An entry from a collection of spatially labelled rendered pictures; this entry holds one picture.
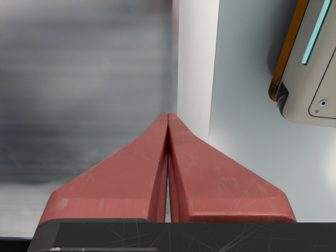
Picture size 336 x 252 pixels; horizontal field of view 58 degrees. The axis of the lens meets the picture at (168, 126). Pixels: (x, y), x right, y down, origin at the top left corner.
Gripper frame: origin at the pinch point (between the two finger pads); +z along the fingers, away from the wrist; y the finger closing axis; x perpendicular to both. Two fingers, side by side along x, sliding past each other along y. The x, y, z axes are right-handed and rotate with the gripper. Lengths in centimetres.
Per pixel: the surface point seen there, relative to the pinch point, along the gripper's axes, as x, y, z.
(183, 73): 2.9, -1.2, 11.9
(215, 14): -1.6, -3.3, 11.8
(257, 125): 71, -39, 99
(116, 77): 3.2, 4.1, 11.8
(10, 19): -1.2, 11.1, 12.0
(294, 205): 124, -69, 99
